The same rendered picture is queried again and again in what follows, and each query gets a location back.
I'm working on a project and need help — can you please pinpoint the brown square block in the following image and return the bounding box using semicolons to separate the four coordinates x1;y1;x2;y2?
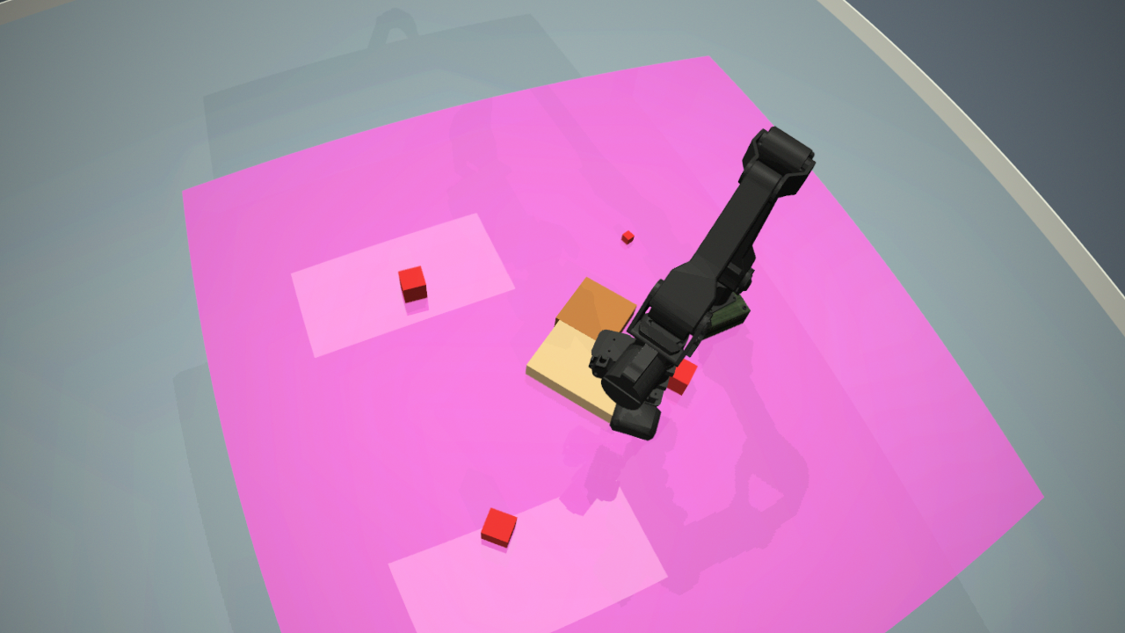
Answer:
554;277;637;340

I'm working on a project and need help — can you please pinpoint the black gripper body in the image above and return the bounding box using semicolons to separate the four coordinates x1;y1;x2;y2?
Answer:
609;364;676;441

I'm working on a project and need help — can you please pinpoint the tan rectangular board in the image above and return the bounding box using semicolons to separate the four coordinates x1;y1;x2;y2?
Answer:
527;320;615;423

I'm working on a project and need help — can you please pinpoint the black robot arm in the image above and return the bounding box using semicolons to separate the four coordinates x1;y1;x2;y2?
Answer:
590;126;816;412

